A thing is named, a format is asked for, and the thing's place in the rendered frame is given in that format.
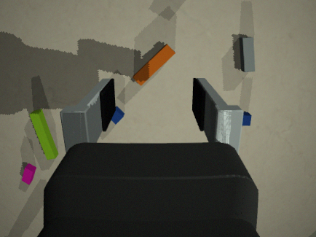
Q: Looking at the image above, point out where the small blue cube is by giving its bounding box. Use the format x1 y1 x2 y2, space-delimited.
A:
242 112 251 125
111 106 125 124

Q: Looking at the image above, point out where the lime green rod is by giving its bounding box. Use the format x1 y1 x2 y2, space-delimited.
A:
29 109 58 160

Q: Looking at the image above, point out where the orange rectangular block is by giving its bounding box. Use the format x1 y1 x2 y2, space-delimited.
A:
133 44 175 86

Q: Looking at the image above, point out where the grey rectangular block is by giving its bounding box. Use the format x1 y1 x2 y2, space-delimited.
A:
239 37 255 72

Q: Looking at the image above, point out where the magenta block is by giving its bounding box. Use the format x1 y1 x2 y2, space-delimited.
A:
22 163 36 184

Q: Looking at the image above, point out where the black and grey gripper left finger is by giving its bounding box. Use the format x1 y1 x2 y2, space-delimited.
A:
60 79 116 152

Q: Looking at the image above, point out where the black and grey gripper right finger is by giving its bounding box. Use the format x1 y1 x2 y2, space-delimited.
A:
192 78 244 154

